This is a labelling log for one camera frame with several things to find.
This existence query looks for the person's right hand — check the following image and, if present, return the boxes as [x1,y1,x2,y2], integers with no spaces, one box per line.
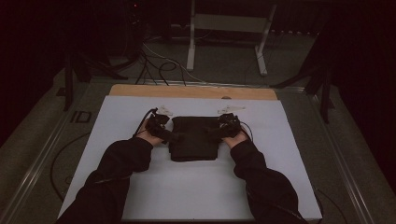
[223,130,250,148]

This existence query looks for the dark equipment rack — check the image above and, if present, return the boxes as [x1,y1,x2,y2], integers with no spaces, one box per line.
[122,0,148,62]

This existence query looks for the hand-held gripper cable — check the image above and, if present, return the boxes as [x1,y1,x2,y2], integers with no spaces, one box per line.
[133,107,158,138]
[240,120,254,143]

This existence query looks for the black tripod stand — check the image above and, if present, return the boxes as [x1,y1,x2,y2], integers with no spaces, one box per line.
[270,18,336,124]
[63,50,129,112]

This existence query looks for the black shorts with blue print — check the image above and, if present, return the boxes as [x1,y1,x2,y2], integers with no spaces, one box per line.
[168,116,220,162]

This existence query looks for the white floor cable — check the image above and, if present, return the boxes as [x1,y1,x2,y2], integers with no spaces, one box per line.
[142,42,206,84]

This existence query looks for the metal floor rail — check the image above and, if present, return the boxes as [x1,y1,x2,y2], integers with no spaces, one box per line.
[136,78,307,92]
[0,78,94,224]
[307,91,376,224]

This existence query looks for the white metal stand with panel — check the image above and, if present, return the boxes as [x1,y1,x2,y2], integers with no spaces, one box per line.
[186,0,278,77]

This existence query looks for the white table cover sheet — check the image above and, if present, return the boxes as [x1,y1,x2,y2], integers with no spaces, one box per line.
[57,94,323,222]

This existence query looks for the right hand-held gripper cable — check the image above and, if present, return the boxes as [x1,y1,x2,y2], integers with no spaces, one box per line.
[240,120,254,143]

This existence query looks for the left hand-held gripper cable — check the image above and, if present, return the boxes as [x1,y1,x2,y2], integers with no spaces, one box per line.
[133,107,158,138]

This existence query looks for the black curtain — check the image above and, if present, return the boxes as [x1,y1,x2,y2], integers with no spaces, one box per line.
[0,0,125,147]
[311,0,396,194]

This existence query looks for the person's left hand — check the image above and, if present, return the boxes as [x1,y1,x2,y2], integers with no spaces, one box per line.
[135,120,164,147]

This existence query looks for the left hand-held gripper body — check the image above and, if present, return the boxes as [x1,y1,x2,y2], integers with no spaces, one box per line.
[145,105,174,139]

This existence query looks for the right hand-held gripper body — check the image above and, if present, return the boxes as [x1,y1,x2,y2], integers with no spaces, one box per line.
[217,105,247,139]

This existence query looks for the black looped floor cable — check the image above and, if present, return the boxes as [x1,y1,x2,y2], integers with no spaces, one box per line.
[49,132,92,203]

